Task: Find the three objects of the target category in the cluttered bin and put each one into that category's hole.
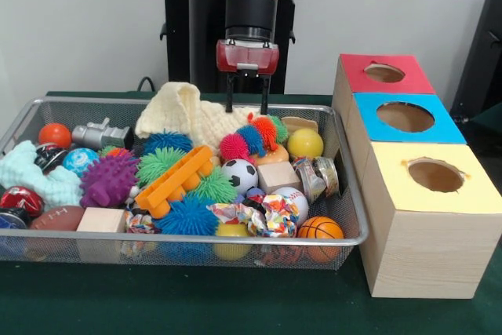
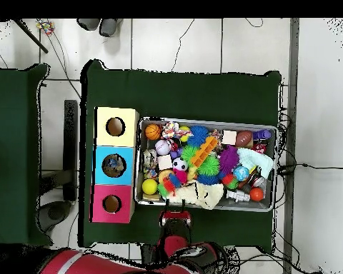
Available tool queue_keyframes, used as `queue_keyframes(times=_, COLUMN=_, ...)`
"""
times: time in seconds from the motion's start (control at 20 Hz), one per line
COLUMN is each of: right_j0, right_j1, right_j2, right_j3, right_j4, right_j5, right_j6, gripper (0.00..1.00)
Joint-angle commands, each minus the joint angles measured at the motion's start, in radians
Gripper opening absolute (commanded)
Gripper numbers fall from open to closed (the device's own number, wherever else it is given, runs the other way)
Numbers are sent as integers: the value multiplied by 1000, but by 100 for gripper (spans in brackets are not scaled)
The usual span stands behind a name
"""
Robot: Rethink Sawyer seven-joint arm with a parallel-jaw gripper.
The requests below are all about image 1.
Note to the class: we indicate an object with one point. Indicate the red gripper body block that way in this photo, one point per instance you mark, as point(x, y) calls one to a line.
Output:
point(248, 59)

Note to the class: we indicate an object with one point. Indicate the purple spiky ball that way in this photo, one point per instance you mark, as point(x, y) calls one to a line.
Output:
point(108, 180)

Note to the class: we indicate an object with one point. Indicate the orange toy brick round studs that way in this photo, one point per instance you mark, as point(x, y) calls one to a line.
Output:
point(174, 182)

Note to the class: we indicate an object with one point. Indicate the small black white soccer ball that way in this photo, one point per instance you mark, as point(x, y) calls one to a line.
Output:
point(239, 176)

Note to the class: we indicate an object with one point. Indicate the green spiky ball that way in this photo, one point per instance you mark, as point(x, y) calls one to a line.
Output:
point(159, 164)
point(213, 187)

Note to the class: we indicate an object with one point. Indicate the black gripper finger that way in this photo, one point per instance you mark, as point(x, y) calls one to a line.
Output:
point(265, 94)
point(230, 93)

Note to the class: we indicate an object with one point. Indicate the red orange ball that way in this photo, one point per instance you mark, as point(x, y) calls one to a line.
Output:
point(54, 135)

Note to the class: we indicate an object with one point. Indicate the wooden box three holes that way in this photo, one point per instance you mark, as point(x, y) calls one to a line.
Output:
point(423, 241)

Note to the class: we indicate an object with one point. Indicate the clear shallow mesh bin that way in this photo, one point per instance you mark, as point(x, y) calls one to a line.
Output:
point(102, 256)

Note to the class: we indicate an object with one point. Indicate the small orange basketball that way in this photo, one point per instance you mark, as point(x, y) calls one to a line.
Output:
point(320, 229)

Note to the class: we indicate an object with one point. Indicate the dark green table cloth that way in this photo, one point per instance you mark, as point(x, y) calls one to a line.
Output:
point(235, 304)

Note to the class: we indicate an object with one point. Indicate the blue spiky ball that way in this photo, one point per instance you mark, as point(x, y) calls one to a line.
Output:
point(188, 216)

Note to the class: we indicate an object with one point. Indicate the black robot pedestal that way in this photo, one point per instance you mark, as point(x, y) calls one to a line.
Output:
point(196, 45)

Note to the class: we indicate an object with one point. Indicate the cream knitted cloth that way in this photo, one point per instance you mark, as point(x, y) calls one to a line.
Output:
point(188, 114)

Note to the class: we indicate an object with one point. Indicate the yellow green ball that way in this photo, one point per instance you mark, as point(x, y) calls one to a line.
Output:
point(304, 143)

